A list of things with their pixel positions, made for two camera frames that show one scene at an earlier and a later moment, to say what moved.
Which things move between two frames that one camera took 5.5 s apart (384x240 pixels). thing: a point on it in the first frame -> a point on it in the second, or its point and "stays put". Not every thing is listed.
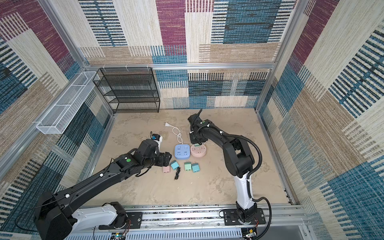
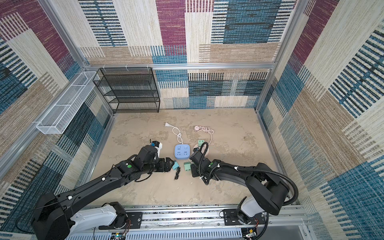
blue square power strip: x=182 y=151 stays put
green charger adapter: x=187 y=166 stays put
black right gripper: x=193 y=141 -> x=193 y=171
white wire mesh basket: x=55 y=120 stays put
